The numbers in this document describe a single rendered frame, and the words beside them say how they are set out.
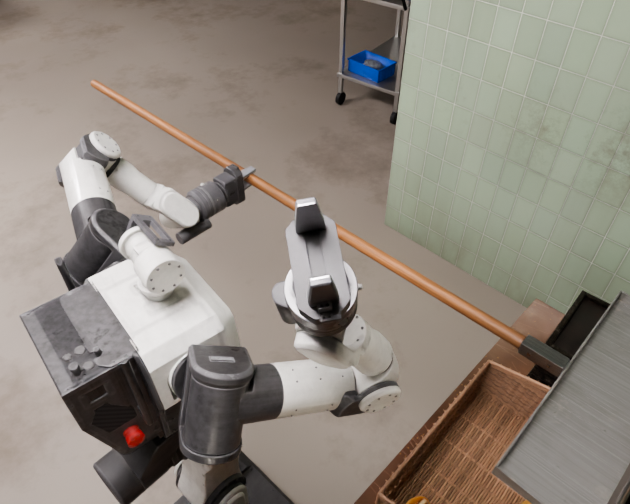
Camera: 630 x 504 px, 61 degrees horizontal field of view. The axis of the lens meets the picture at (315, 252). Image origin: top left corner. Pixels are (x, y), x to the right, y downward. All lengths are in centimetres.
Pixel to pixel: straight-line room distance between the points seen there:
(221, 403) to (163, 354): 14
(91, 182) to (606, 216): 195
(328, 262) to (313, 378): 37
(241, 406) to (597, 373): 72
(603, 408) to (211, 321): 75
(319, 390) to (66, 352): 41
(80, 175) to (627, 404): 118
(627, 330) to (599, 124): 113
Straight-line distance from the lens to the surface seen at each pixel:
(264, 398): 85
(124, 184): 137
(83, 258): 113
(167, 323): 91
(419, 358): 258
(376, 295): 279
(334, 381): 92
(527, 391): 173
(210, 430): 84
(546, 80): 232
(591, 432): 114
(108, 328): 94
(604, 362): 125
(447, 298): 121
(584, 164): 238
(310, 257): 57
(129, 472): 123
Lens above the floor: 210
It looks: 44 degrees down
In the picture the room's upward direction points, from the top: straight up
